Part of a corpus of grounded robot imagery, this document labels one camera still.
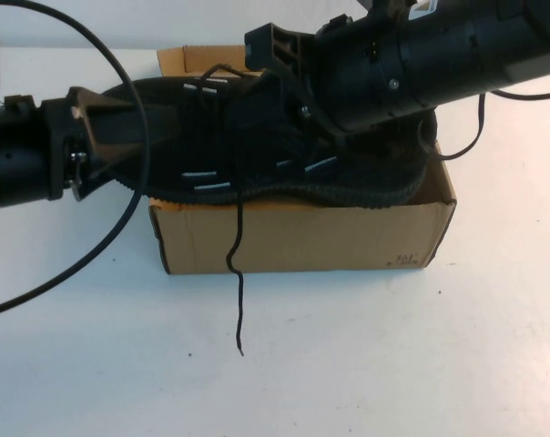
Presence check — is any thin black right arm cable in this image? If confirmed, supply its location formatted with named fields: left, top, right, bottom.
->
left=415, top=88, right=550, bottom=160

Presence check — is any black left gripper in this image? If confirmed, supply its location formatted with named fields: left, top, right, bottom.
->
left=41, top=86, right=181, bottom=202

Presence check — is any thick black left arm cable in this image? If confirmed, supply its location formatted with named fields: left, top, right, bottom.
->
left=0, top=0, right=151, bottom=320

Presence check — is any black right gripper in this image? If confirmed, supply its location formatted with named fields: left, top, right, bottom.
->
left=243, top=13, right=415, bottom=149

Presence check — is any brown cardboard shoe box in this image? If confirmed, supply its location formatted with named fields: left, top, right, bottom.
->
left=148, top=44, right=458, bottom=276

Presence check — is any black sneaker with long lace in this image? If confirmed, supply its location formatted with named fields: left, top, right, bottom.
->
left=99, top=63, right=441, bottom=359

